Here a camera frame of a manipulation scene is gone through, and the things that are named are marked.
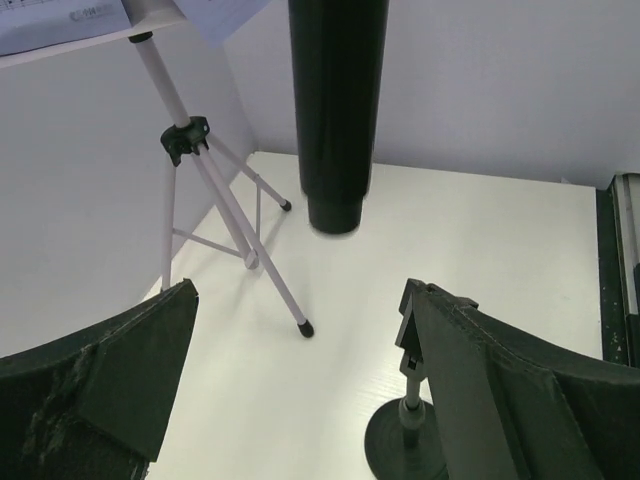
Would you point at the black microphone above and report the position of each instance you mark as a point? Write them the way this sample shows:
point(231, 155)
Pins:
point(337, 56)

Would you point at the right sheet music page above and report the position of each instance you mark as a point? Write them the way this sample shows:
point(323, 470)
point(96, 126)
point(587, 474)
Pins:
point(30, 25)

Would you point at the left sheet music page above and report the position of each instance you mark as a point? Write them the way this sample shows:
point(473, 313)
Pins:
point(217, 20)

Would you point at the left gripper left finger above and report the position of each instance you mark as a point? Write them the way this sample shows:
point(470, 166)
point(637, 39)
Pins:
point(95, 404)

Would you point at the sheet music page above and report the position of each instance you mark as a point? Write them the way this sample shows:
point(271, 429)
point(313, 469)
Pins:
point(30, 25)
point(217, 20)

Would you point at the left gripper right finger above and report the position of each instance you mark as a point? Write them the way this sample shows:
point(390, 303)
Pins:
point(509, 405)

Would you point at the aluminium frame rail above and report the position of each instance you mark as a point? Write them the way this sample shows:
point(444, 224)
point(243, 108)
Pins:
point(617, 212)

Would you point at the black mic stand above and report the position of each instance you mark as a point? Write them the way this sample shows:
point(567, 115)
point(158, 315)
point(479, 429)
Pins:
point(401, 439)

